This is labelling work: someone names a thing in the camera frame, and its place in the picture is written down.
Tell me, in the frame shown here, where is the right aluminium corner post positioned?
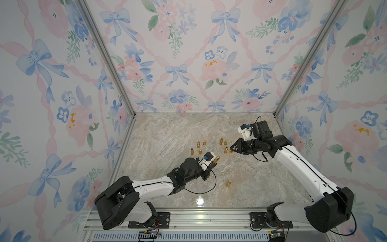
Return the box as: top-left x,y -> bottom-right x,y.
274,0 -> 348,118

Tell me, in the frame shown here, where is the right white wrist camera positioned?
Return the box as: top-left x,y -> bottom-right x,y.
237,124 -> 254,141

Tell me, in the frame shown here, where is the green circuit board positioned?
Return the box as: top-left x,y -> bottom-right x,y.
269,232 -> 286,242

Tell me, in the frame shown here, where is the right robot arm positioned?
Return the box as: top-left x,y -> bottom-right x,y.
230,121 -> 355,233

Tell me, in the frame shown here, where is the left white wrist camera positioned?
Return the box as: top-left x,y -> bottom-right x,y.
199,152 -> 216,171

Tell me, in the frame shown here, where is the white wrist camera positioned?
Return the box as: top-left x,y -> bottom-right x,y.
237,124 -> 254,141
199,152 -> 216,171

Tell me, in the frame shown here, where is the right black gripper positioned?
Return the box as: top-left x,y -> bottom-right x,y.
229,138 -> 262,154

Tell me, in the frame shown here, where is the aluminium front rail frame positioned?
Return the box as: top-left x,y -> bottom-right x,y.
77,207 -> 344,242

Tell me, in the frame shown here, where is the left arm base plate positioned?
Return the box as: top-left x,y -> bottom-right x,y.
128,212 -> 171,229

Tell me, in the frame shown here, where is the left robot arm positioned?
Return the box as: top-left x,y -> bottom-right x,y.
94,152 -> 220,230

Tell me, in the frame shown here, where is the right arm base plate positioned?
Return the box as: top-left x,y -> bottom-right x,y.
250,212 -> 294,230

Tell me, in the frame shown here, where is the aluminium corner post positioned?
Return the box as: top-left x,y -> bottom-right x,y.
274,0 -> 348,118
75,0 -> 136,119

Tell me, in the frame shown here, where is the left aluminium corner post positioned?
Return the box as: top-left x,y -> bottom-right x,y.
75,0 -> 136,119

